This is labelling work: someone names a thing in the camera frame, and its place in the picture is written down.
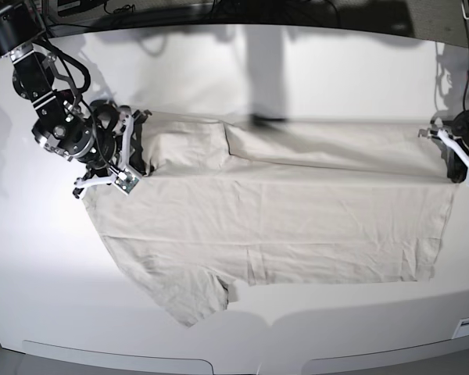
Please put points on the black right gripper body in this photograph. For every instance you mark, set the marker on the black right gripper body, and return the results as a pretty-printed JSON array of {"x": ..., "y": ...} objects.
[{"x": 106, "y": 123}]

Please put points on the light grey T-shirt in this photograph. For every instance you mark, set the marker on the light grey T-shirt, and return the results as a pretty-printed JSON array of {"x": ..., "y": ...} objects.
[{"x": 297, "y": 202}]

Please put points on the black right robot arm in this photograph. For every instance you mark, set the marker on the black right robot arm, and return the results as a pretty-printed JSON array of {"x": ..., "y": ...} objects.
[{"x": 51, "y": 80}]

